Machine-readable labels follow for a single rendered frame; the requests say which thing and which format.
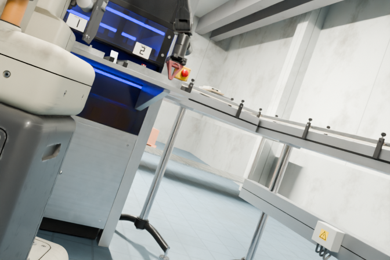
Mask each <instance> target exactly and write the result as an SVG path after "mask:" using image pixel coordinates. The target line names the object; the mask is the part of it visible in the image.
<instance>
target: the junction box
mask: <svg viewBox="0 0 390 260"><path fill-rule="evenodd" d="M344 234H345V233H344V232H342V231H340V230H338V229H336V228H334V227H332V226H331V225H329V224H327V223H325V222H321V221H318V222H317V225H316V228H315V231H314V233H313V236H312V240H313V241H315V242H317V243H318V244H320V245H322V246H323V247H324V248H326V249H328V250H329V251H332V252H339V249H340V246H341V243H342V240H343V238H344Z"/></svg>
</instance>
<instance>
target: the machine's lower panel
mask: <svg viewBox="0 0 390 260"><path fill-rule="evenodd" d="M71 117H72V118H73V119H74V121H75V123H76V129H75V132H74V135H73V138H72V140H71V143H70V146H69V148H68V151H67V154H66V157H65V159H64V162H63V165H62V168H61V170H60V171H62V174H61V175H60V173H59V176H58V178H57V181H56V184H55V186H54V189H53V192H52V195H51V197H50V200H49V202H48V205H47V208H46V210H45V213H44V217H47V218H52V219H57V220H61V221H66V222H71V223H77V224H80V225H86V226H91V227H95V228H100V229H104V226H105V224H106V221H107V218H108V216H109V213H110V210H111V207H112V205H113V202H114V199H115V196H116V194H117V191H118V188H119V186H120V183H121V180H122V177H123V175H124V172H125V169H126V167H127V164H128V161H129V158H130V156H131V153H132V150H133V147H134V145H135V142H136V140H137V138H138V136H137V135H134V134H131V133H127V132H124V131H121V130H119V129H115V128H112V127H109V126H106V125H103V124H100V123H97V122H94V121H91V120H87V119H84V118H81V117H78V116H76V115H71Z"/></svg>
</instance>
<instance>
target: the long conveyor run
mask: <svg viewBox="0 0 390 260"><path fill-rule="evenodd" d="M261 111H262V108H260V109H259V112H258V115H256V114H254V113H252V114H251V113H249V112H247V111H244V112H245V113H248V114H251V115H253V116H255V117H258V118H263V119H266V120H263V119H260V120H259V124H258V126H257V130H256V132H253V131H249V130H247V129H244V128H241V127H239V128H241V129H244V130H246V131H249V132H253V133H256V134H259V135H262V136H266V137H268V138H271V139H275V140H278V141H280V140H281V141H284V142H287V143H291V144H292V145H296V146H298V147H300V148H303V149H307V150H310V151H314V152H316V153H319V154H323V155H325V156H329V157H332V158H336V159H338V160H341V161H345V162H348V163H351V164H355V165H358V166H360V167H364V168H367V169H370V170H373V171H377V172H380V173H382V174H386V175H389V176H390V150H386V149H390V142H385V139H384V137H385V136H386V133H384V132H382V133H381V136H382V137H381V138H379V140H377V139H372V138H367V137H364V136H359V135H354V134H350V133H345V132H340V131H335V130H332V129H330V128H331V127H330V126H326V128H322V127H317V126H314V125H311V123H310V122H311V121H312V118H309V119H308V120H309V122H307V124H304V123H301V122H296V121H291V120H286V119H282V118H278V115H275V117H272V116H269V115H264V114H261ZM267 120H270V121H267ZM271 121H273V122H271ZM276 122H279V123H282V124H279V123H276ZM284 124H287V125H284ZM288 125H292V126H295V127H291V126H288ZM235 126H236V125H235ZM236 127H238V126H236ZM296 127H299V128H296ZM300 128H303V129H300ZM309 130H311V131H309ZM312 131H316V132H312ZM317 132H320V133H317ZM321 133H324V134H321ZM329 135H333V136H337V137H341V138H345V139H349V140H345V139H341V138H336V137H333V136H329ZM350 140H354V141H357V142H353V141H350ZM358 142H362V143H366V144H369V145H374V146H376V147H374V146H369V145H365V144H362V143H358ZM382 147H383V148H386V149H382Z"/></svg>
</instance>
